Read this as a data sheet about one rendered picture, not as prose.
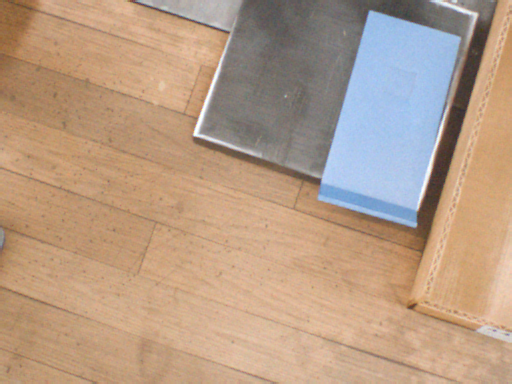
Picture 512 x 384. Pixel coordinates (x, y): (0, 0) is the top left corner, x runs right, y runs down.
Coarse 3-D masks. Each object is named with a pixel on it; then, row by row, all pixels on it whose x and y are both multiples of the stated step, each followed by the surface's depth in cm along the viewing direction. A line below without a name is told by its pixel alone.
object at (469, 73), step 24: (144, 0) 93; (168, 0) 93; (192, 0) 93; (216, 0) 93; (240, 0) 93; (456, 0) 93; (480, 0) 94; (216, 24) 92; (480, 24) 93; (480, 48) 93; (456, 96) 91
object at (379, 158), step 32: (384, 32) 90; (416, 32) 90; (384, 64) 89; (416, 64) 89; (448, 64) 90; (352, 96) 89; (384, 96) 89; (416, 96) 89; (352, 128) 88; (384, 128) 88; (416, 128) 88; (352, 160) 87; (384, 160) 88; (416, 160) 88; (320, 192) 85; (352, 192) 87; (384, 192) 87; (416, 192) 87; (416, 224) 84
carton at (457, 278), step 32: (480, 64) 91; (480, 96) 85; (480, 128) 90; (480, 160) 90; (448, 192) 85; (480, 192) 89; (448, 224) 82; (480, 224) 89; (448, 256) 88; (480, 256) 88; (416, 288) 85; (448, 288) 87; (480, 288) 87; (448, 320) 87; (480, 320) 84
